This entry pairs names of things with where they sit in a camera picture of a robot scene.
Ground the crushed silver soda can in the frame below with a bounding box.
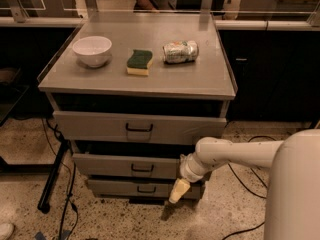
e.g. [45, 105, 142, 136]
[163, 40, 199, 64]

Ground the grey drawer cabinet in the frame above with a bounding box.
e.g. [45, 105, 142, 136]
[39, 12, 237, 200]

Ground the grey bottom drawer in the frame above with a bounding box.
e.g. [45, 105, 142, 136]
[86, 178, 205, 200]

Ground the white ceramic bowl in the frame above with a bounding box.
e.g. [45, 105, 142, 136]
[72, 36, 112, 68]

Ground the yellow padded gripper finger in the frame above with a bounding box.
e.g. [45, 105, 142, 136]
[169, 178, 190, 204]

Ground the green and yellow sponge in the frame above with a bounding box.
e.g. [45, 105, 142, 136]
[127, 49, 153, 76]

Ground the grey drawer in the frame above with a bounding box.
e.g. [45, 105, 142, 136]
[86, 178, 205, 200]
[53, 111, 226, 145]
[73, 153, 179, 179]

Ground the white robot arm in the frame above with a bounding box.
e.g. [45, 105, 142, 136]
[169, 129, 320, 240]

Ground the white counter rail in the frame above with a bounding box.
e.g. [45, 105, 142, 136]
[0, 17, 320, 32]

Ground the white shoe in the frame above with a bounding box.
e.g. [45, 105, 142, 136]
[0, 223, 14, 240]

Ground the black tripod leg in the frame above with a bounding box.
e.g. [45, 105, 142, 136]
[37, 141, 68, 214]

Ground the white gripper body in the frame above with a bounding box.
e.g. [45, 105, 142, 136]
[180, 153, 210, 183]

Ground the grey top drawer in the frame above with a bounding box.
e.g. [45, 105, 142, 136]
[53, 111, 226, 145]

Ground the black floor cable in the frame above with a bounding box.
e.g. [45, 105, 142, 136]
[221, 135, 278, 240]

